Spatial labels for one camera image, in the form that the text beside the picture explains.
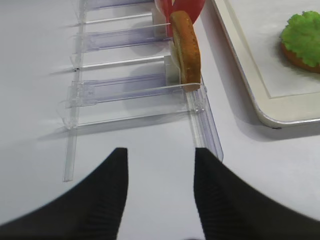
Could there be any green lettuce leaf on tray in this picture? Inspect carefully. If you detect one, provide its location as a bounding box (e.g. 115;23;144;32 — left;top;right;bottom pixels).
280;11;320;67

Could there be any white metal tray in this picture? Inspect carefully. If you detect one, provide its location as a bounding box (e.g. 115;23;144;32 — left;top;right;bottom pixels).
213;0;320;128

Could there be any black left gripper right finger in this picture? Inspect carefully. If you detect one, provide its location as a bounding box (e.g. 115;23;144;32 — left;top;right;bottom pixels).
193;148;320;240

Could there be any clear acrylic left food rack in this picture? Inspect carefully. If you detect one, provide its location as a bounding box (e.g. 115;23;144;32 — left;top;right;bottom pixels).
57;0;224;182

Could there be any red tomato slice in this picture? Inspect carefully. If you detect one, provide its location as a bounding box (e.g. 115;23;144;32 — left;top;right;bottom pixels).
154;0;205;24

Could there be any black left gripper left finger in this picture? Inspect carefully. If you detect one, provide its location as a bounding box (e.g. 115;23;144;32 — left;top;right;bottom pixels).
0;148;128;240

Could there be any bottom bun on tray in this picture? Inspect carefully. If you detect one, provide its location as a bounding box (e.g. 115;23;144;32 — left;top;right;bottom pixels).
280;43;320;74

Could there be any brown bread slice in left rack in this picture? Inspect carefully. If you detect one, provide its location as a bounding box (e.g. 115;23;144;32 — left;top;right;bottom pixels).
169;10;201;92

